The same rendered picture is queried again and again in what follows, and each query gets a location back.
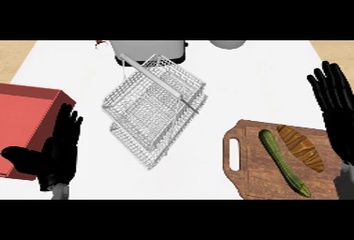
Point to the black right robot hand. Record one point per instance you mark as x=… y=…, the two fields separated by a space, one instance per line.
x=337 y=109

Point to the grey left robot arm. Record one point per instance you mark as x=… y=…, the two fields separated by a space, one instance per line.
x=60 y=192

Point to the grey rounded object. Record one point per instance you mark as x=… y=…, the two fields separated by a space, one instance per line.
x=227 y=44

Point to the brown wooden cutting board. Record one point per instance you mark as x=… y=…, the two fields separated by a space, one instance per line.
x=280 y=162

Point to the green cucumber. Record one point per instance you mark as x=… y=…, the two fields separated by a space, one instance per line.
x=281 y=162

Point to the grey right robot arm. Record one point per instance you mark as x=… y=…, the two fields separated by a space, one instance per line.
x=343 y=181

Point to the small red-brown object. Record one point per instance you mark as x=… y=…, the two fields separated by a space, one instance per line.
x=100 y=43

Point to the red box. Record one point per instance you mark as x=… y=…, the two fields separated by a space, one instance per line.
x=22 y=125

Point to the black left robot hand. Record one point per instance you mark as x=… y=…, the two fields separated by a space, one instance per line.
x=59 y=150

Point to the grey toaster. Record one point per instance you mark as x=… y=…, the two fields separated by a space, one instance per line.
x=149 y=50

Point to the brown croissant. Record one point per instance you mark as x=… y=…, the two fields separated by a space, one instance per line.
x=299 y=147

